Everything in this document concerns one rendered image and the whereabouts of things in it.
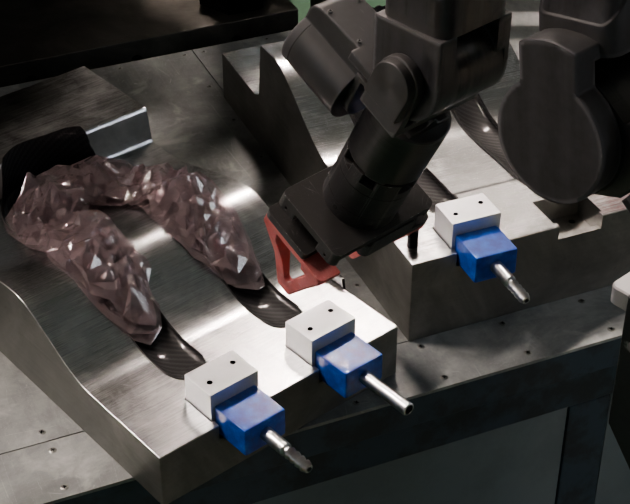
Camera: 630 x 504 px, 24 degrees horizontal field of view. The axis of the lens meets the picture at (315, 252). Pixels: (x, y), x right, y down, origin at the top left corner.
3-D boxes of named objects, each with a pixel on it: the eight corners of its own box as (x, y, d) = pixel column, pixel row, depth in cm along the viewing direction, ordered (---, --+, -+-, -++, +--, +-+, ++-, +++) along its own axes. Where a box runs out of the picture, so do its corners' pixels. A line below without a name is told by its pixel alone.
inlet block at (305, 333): (429, 420, 124) (432, 372, 120) (385, 447, 121) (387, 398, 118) (328, 345, 132) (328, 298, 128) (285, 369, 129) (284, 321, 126)
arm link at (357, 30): (417, 88, 90) (509, 45, 94) (304, -42, 93) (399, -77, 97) (352, 198, 99) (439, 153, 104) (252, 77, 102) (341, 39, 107)
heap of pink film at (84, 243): (285, 277, 135) (284, 207, 130) (126, 357, 126) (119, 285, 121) (126, 163, 151) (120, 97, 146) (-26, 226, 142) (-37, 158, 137)
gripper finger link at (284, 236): (235, 266, 112) (271, 196, 104) (303, 230, 116) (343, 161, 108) (289, 333, 110) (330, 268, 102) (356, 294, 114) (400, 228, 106)
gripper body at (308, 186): (273, 205, 105) (305, 144, 100) (372, 155, 111) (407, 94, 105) (328, 272, 104) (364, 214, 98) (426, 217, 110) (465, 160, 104)
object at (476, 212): (548, 318, 129) (554, 269, 126) (499, 331, 128) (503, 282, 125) (479, 239, 139) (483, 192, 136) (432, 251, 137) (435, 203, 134)
